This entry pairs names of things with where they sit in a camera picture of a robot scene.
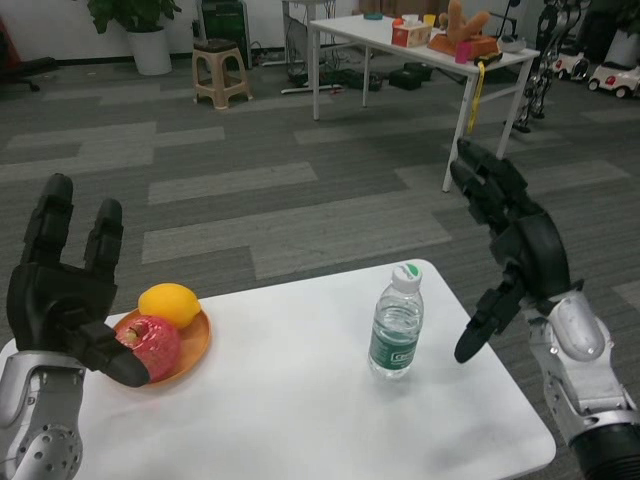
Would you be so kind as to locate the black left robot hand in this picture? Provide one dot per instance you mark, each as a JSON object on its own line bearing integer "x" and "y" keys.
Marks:
{"x": 45, "y": 300}

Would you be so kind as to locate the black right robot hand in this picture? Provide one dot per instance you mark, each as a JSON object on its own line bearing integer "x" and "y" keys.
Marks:
{"x": 540, "y": 255}

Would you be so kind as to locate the clear plastic water bottle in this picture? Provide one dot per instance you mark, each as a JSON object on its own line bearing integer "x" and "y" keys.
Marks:
{"x": 395, "y": 335}

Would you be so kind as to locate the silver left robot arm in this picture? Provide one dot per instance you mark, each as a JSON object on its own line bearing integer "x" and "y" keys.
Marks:
{"x": 35, "y": 400}

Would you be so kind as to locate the red apple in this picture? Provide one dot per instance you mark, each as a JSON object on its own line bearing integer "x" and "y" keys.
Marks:
{"x": 155, "y": 347}

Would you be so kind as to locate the yellow lemon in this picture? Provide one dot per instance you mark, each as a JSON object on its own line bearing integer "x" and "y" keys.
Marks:
{"x": 170, "y": 302}

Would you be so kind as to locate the orange round plate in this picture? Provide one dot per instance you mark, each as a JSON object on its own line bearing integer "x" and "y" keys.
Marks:
{"x": 195, "y": 340}

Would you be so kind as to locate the white toy car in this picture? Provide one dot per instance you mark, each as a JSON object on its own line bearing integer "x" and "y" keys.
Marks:
{"x": 617, "y": 80}
{"x": 570, "y": 62}

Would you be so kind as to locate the yellow black tape measure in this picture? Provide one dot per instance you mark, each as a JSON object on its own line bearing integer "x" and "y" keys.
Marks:
{"x": 487, "y": 60}

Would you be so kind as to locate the white grey bowl device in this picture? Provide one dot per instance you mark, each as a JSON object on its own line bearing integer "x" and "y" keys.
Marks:
{"x": 512, "y": 45}

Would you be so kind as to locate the pink cup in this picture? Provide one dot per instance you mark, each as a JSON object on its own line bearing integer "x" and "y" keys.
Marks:
{"x": 463, "y": 53}

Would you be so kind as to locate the black box on floor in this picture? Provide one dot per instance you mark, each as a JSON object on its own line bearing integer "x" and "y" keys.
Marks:
{"x": 410, "y": 77}

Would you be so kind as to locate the silver black humanoid robot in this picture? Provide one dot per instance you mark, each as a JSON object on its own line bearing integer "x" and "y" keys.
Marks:
{"x": 547, "y": 35}

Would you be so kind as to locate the large white plant pot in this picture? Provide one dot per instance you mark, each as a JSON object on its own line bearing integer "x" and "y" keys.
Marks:
{"x": 625, "y": 47}

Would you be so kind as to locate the black office chair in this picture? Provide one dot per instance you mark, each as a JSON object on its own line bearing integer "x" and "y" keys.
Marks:
{"x": 25, "y": 67}

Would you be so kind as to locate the orange tray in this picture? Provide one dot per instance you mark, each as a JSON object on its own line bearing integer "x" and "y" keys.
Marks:
{"x": 440, "y": 44}

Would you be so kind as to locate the orange plush toy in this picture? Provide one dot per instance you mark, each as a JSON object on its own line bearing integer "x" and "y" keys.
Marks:
{"x": 460, "y": 22}

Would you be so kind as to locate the orange tissue box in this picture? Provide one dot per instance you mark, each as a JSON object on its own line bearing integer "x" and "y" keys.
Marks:
{"x": 411, "y": 36}

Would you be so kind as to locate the yellow cup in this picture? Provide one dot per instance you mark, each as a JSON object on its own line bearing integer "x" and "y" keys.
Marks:
{"x": 429, "y": 20}

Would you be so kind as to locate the white metal-leg table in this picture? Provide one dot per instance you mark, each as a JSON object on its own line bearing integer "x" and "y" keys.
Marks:
{"x": 360, "y": 32}

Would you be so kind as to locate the teal round lid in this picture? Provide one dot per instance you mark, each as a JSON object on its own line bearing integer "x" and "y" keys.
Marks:
{"x": 373, "y": 16}

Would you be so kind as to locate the beige plastic stool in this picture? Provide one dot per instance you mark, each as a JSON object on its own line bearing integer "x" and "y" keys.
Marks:
{"x": 220, "y": 57}

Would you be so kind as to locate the green leafy plant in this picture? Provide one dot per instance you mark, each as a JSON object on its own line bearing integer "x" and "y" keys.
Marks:
{"x": 130, "y": 12}

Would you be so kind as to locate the black computer tower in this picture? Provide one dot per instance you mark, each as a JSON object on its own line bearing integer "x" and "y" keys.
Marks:
{"x": 225, "y": 22}

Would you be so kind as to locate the white standing desk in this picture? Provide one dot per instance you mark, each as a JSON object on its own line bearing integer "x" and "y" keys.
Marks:
{"x": 287, "y": 30}

